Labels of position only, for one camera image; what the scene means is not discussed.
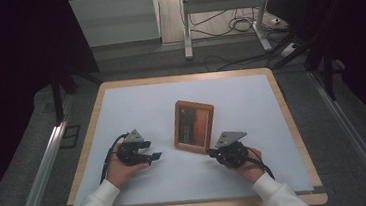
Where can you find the person's left hand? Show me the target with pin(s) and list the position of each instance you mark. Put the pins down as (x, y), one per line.
(120, 173)

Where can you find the white metal desk frame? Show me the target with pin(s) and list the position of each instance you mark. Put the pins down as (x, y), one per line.
(222, 2)

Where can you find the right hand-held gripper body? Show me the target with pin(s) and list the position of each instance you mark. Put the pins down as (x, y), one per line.
(232, 154)

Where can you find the white cabinet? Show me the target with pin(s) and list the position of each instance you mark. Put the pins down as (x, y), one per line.
(113, 18)

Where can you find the person's right hand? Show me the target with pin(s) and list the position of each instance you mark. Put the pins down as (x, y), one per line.
(253, 168)

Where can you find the wooden picture frame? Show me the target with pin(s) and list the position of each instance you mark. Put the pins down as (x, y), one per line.
(193, 125)

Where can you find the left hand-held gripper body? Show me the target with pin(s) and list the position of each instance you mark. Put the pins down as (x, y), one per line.
(130, 154)

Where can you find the dark curtain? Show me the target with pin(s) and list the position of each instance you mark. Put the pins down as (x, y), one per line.
(362, 33)
(8, 81)

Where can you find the white power strip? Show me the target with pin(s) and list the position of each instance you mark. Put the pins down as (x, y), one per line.
(288, 50)

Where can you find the aluminium rail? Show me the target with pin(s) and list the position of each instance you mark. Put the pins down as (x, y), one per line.
(358, 141)
(43, 175)

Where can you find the white table mat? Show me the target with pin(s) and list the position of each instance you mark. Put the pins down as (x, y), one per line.
(137, 103)

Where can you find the black metal stand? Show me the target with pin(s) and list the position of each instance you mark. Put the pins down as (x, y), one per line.
(57, 100)
(328, 76)

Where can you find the black floor grille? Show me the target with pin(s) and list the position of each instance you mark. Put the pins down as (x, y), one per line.
(70, 136)

